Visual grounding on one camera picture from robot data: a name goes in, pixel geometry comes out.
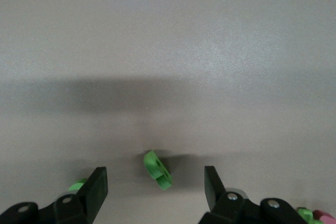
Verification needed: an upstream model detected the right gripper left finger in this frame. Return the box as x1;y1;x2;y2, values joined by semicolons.
0;166;109;224

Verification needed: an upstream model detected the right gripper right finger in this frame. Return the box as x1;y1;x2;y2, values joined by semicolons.
198;165;310;224

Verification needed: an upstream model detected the green foam letter B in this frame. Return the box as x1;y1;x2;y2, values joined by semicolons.
143;150;173;190

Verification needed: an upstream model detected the red foam letter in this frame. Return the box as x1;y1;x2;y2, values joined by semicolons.
311;209;336;224

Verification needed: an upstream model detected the brown table mat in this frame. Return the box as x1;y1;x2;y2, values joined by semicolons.
0;0;336;224

